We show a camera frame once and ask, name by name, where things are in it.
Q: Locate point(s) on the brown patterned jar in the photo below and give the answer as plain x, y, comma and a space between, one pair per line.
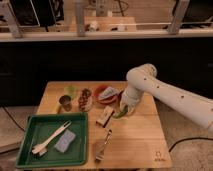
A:
85, 100

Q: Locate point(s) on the orange plate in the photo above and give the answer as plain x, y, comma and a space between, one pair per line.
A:
100, 89

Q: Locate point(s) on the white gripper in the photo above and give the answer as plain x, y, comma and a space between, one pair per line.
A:
129, 99

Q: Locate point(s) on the white brown block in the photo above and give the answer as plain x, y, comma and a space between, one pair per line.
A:
105, 116

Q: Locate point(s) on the dark red bowl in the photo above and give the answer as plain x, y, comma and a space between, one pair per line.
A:
119, 97

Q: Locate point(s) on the green plastic tray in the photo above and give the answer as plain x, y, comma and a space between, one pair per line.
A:
41, 127

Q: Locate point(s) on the grey blue cloth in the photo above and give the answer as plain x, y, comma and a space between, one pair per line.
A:
108, 92

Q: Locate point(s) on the green pepper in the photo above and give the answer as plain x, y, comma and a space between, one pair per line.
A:
121, 113

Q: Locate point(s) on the blue sponge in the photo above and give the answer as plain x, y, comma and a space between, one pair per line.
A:
64, 141

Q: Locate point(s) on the small metal cup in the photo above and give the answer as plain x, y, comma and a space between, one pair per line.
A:
65, 102

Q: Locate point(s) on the white plastic fork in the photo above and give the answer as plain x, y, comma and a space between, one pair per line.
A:
39, 147

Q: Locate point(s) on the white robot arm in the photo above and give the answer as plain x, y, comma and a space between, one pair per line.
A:
142, 79

